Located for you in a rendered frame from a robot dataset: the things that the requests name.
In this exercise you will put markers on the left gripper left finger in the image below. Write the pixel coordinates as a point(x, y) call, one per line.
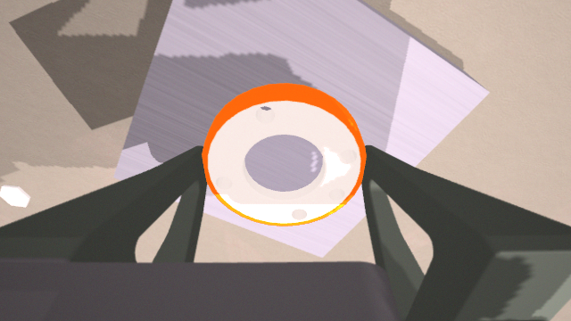
point(105, 225)

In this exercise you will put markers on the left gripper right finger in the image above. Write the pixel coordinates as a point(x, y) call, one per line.
point(492, 260)

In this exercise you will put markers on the white round plate with orange rim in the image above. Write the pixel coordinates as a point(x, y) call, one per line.
point(297, 110)

